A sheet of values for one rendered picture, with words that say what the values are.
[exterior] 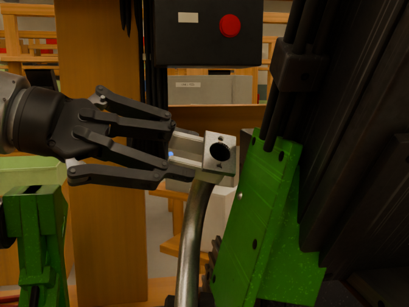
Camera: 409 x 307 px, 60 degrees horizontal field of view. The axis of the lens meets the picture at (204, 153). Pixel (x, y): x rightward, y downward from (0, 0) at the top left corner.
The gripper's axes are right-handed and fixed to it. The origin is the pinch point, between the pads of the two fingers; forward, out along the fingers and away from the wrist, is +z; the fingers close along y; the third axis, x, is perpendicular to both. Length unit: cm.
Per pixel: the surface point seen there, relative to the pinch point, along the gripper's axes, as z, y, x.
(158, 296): 4.5, -7.5, 43.4
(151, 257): 25, 60, 237
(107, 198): -10.2, 5.4, 28.6
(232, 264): 5.4, -12.0, 1.0
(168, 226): 41, 104, 276
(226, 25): 1.7, 22.8, -3.1
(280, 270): 8.8, -13.3, -3.6
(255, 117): 16.8, 27.4, 20.0
